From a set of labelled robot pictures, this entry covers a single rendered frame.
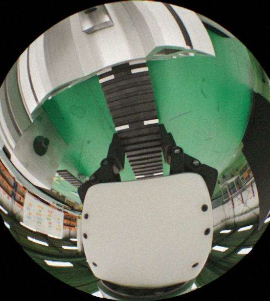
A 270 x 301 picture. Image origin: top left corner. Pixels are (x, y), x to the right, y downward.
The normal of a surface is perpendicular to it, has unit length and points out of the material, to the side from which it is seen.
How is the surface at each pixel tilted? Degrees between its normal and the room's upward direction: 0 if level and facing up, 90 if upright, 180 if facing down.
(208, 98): 0
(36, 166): 90
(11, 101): 90
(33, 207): 90
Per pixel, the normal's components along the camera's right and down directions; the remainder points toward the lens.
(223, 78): 0.02, 0.73
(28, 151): 0.98, -0.16
